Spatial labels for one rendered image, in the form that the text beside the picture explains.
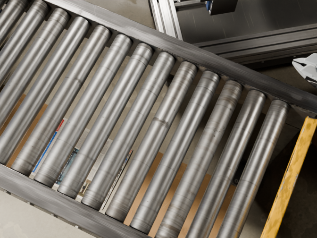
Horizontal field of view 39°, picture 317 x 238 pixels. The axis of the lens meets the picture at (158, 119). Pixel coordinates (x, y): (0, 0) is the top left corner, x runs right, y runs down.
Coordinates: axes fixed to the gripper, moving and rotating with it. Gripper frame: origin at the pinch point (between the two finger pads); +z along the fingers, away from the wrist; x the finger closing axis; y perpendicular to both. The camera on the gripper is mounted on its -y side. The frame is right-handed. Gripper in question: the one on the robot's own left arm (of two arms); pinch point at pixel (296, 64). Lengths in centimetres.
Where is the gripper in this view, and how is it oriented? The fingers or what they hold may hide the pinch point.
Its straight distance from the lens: 129.5
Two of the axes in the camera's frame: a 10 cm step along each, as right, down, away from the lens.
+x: -4.3, 8.4, -3.3
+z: -9.1, -4.0, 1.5
